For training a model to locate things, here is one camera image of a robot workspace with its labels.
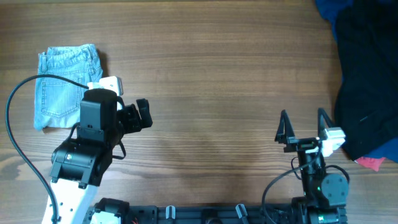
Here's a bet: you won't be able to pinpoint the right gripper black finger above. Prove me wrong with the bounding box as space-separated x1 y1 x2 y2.
317 108 335 139
275 110 295 144

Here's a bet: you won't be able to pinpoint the light blue denim shorts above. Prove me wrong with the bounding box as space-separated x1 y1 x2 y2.
34 44 103 130

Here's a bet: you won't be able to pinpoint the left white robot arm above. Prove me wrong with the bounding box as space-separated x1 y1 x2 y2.
45 88 153 223

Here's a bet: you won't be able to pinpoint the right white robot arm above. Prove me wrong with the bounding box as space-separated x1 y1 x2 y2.
275 108 349 223

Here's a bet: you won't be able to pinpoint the black garment pile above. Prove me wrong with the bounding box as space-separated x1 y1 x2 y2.
335 1 397 160

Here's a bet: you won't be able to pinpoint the red garment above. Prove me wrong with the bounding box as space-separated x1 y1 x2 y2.
355 157 385 172

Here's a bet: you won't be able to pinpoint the dark blue garment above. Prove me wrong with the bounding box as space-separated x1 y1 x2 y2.
314 0 398 41

